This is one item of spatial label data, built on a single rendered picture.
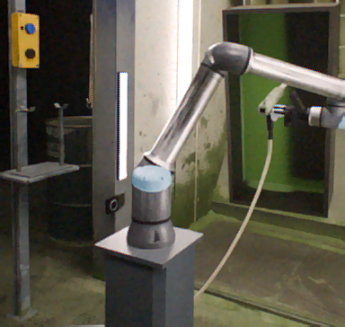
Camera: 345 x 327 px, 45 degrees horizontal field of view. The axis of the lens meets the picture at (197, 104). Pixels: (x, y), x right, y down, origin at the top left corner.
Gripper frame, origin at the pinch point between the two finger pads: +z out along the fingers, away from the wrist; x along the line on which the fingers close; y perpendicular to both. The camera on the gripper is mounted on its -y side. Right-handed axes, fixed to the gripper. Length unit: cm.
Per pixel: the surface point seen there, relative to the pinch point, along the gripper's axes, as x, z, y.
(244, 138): 64, 32, 51
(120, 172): -9, 85, 46
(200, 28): 111, 81, -15
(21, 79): -39, 115, -18
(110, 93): 3, 94, 2
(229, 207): 94, 57, 134
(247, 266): 19, 18, 120
